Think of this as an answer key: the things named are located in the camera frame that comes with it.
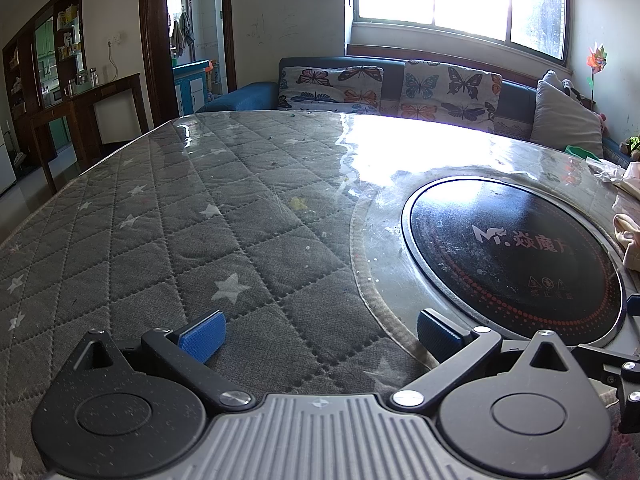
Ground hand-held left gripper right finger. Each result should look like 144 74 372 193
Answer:
390 307 586 412

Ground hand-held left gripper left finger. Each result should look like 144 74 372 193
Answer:
65 309 256 412

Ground cream garment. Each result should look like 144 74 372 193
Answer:
613 211 640 272

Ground hanging grey clothes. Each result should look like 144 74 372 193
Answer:
170 10 196 58

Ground round black induction cooktop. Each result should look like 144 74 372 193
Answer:
402 176 626 348

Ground white plastic bag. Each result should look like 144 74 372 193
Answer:
587 157 626 183

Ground grey pillow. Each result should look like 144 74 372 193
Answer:
530 70 606 158

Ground black white plush toy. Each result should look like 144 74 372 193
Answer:
562 77 598 111

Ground blue sofa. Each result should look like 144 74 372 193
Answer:
195 56 631 168

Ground butterfly print cushion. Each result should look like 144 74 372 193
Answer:
397 60 503 133
277 65 385 115

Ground colourful pinwheel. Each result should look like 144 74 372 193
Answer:
585 42 608 106

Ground blue cabinet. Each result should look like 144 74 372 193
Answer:
172 59 213 117

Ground white appliance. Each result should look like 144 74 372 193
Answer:
0 120 17 196

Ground dark wooden side table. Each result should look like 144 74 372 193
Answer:
30 72 151 196

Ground dark wooden cabinet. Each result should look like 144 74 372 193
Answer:
2 0 88 171

